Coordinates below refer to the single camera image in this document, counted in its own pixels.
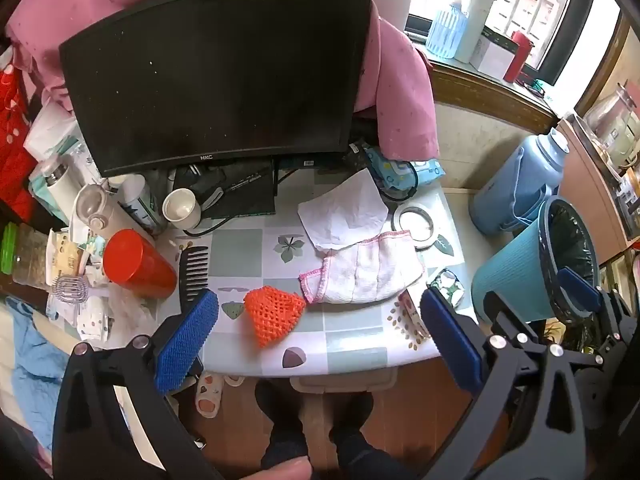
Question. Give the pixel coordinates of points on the black monitor stand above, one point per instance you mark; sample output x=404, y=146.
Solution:
x=240, y=195

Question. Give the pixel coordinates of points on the wooden windowsill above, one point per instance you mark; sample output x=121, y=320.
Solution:
x=490, y=100

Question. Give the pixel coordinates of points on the blue ribbed plastic bottle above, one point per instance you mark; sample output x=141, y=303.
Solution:
x=447, y=32

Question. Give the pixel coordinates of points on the white insulated bottle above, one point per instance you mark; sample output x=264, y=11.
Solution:
x=60, y=187

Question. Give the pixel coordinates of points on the red plastic cup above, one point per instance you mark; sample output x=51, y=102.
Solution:
x=135, y=265

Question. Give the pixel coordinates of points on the light blue cloth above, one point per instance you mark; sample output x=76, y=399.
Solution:
x=37, y=370

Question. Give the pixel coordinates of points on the orange foam fruit net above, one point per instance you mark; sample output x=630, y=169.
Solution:
x=270, y=312

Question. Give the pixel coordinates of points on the patterned plastic tablecloth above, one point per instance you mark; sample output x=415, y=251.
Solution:
x=250, y=260

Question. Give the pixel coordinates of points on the person's leg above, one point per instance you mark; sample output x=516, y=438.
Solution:
x=360, y=435
x=282, y=425

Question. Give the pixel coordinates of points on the person's left leg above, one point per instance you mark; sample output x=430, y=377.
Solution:
x=282, y=425

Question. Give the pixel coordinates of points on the clear glass jar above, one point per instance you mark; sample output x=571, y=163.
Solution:
x=610, y=115

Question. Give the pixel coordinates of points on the blue wet wipes pack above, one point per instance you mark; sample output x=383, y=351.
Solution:
x=430, y=170
x=392, y=170

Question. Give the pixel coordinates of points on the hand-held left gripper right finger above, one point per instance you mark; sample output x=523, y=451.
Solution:
x=450, y=345

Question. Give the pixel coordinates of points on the black curved computer monitor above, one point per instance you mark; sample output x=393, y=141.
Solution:
x=215, y=75

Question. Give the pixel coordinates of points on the clear plastic bag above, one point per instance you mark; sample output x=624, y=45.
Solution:
x=132, y=307

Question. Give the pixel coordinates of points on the person's right leg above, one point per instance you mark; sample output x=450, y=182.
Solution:
x=360, y=435

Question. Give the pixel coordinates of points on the floral print small case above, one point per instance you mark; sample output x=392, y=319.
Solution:
x=447, y=287

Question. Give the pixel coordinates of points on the white cardboard box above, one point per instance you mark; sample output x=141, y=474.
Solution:
x=492, y=57

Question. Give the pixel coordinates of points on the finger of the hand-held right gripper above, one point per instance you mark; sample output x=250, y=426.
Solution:
x=577, y=285
x=500, y=310

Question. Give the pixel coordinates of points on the white cloth with pink trim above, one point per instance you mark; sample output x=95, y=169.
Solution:
x=370, y=270

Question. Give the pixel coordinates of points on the pile of small packets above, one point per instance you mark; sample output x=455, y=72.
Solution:
x=75, y=260

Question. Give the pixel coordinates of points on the clear plastic hair brush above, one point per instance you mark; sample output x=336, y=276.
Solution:
x=71, y=290

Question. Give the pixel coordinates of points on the white ceramic mug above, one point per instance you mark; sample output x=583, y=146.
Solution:
x=182, y=210

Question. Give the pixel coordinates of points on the tall white tumbler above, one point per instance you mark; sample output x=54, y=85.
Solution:
x=477, y=20

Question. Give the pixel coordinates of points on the brown cabinet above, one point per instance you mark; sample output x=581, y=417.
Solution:
x=590, y=195

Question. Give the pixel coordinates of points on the white tissue packs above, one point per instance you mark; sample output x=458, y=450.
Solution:
x=55, y=135

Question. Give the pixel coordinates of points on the black wide-tooth comb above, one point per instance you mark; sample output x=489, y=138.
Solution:
x=192, y=270

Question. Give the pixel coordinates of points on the red dotted cloth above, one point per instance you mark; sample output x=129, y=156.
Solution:
x=15, y=150

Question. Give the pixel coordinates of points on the teal bin with black bag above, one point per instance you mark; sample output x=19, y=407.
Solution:
x=510, y=270

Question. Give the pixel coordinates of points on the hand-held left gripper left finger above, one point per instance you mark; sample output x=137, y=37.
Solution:
x=187, y=340

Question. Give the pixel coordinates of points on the small teal object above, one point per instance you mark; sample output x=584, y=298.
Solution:
x=537, y=85

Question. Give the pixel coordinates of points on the green lid jar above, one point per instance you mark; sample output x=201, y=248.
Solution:
x=22, y=255

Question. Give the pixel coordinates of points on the white bottle with clear cap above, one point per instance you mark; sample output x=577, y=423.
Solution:
x=92, y=207

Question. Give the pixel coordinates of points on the pink floral card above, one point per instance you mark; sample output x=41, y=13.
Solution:
x=411, y=317

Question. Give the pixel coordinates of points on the light blue thermos jug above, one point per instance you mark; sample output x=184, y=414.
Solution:
x=515, y=190

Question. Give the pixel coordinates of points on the white paper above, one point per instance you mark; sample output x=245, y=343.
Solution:
x=340, y=210

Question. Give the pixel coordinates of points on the red thermos flask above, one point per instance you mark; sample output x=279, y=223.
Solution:
x=517, y=57

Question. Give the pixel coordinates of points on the white green spray can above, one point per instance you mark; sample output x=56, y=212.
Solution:
x=142, y=205

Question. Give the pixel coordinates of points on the white tape roll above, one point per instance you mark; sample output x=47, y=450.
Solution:
x=419, y=243

